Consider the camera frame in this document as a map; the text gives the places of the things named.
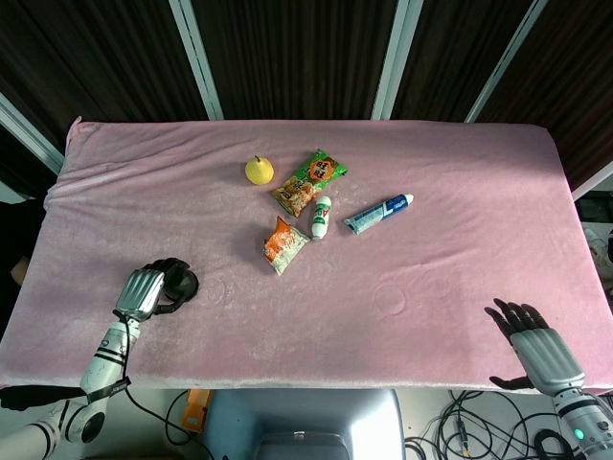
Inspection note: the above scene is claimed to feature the black floor cable tangle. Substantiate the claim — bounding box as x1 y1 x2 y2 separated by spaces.
404 390 613 460

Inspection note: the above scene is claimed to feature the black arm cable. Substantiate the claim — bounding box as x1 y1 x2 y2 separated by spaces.
114 310 212 460

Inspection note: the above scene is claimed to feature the small white green bottle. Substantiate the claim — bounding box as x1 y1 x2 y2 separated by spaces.
310 195 333 241

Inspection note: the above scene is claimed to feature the orange object under table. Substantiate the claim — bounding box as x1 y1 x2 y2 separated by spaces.
180 388 212 435

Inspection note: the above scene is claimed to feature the black round object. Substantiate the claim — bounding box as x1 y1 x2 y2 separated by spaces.
162 265 200 304

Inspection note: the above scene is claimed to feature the yellow pear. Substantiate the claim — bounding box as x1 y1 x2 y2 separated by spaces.
244 154 276 185

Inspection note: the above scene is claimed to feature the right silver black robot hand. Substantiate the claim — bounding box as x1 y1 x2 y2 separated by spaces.
483 297 586 397

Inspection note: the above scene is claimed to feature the blue white toothpaste tube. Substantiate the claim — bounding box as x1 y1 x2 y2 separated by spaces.
344 193 416 237

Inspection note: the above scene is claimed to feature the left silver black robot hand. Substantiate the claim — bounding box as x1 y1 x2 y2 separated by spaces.
113 257 193 322

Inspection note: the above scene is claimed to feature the green snack packet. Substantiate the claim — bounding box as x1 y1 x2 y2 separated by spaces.
269 148 350 219

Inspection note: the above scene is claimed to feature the white wall frame post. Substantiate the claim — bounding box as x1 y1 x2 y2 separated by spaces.
168 0 225 121
572 160 613 200
371 0 425 121
464 0 550 124
0 93 66 176

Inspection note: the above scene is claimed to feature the grey robot torso base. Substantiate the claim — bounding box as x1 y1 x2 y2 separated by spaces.
200 388 407 460

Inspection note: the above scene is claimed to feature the orange white snack packet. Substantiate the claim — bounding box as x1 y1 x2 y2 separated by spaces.
261 215 312 277

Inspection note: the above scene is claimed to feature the person's hand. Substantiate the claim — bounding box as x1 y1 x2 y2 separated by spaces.
10 256 30 285

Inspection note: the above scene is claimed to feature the pink plush table cloth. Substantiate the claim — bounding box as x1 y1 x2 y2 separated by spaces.
0 118 613 395

